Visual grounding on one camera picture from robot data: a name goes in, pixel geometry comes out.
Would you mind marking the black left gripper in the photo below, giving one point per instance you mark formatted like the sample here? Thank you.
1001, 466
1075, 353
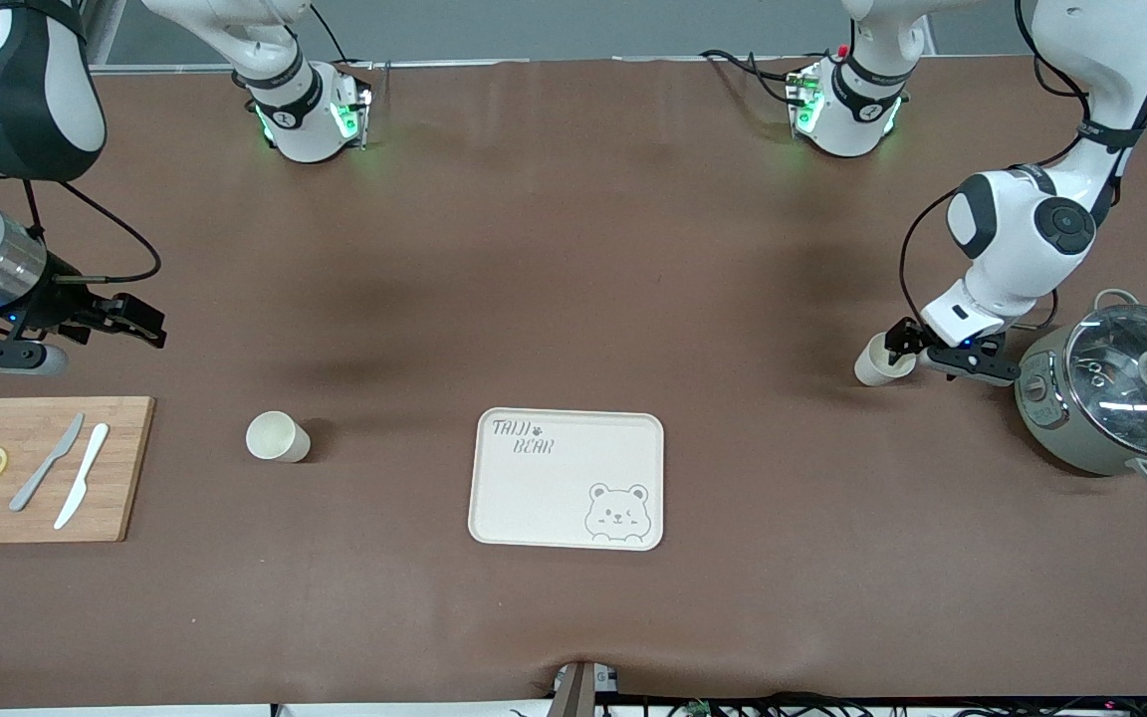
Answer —
904, 337

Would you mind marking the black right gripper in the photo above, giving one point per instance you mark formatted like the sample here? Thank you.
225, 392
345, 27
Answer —
60, 307

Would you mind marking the white plastic cup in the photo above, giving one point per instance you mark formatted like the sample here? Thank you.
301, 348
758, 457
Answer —
275, 438
870, 368

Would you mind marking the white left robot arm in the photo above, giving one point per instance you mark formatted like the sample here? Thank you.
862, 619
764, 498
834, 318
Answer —
1022, 229

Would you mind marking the white plastic knife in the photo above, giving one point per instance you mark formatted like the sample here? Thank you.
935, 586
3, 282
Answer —
83, 476

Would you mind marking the wooden cutting board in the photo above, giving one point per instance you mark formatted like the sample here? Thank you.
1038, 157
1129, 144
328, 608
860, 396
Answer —
36, 518

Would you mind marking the grey plastic knife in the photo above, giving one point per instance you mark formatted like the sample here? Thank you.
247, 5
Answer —
47, 463

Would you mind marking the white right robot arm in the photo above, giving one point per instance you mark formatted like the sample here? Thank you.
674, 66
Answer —
26, 90

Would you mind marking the grey cooking pot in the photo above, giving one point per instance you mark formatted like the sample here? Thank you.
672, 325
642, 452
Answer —
1056, 428

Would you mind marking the cream bear print tray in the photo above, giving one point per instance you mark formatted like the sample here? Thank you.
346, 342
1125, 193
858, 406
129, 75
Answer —
554, 498

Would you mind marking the metal table edge bracket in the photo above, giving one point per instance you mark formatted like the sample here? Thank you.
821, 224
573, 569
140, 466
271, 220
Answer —
578, 692

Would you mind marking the glass pot lid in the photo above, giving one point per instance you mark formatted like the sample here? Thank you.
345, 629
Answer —
1121, 378

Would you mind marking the brown table mat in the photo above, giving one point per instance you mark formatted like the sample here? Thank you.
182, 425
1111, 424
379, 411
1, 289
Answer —
573, 249

